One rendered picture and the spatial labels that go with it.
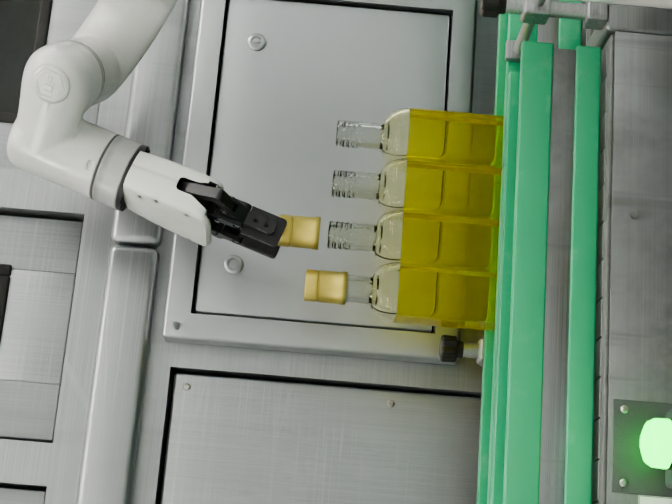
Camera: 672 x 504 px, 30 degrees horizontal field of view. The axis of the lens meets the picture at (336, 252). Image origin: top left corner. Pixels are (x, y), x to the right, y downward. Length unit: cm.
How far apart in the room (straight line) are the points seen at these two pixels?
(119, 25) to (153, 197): 21
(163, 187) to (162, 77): 27
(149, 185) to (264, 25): 34
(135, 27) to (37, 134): 16
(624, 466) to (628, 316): 14
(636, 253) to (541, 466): 22
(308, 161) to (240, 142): 8
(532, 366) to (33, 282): 63
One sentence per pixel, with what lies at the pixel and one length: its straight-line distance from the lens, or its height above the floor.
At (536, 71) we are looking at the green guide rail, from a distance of 128.
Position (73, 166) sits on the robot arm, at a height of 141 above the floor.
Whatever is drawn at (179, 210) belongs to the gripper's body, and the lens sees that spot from 130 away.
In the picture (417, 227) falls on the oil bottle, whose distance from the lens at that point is 132.
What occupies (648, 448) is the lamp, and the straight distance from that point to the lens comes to 113.
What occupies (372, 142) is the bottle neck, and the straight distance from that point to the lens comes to 137.
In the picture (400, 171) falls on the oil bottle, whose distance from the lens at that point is 133.
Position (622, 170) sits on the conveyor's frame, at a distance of 124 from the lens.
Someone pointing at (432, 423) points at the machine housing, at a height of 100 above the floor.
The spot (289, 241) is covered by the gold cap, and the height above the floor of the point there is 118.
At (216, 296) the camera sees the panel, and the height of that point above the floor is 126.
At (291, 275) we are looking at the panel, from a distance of 145.
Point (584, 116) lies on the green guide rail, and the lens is 127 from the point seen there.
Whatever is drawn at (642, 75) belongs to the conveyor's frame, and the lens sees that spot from 128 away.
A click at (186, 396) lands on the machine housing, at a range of 146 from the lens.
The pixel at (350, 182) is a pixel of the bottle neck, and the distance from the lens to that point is 134.
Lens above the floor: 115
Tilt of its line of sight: 1 degrees down
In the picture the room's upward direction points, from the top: 85 degrees counter-clockwise
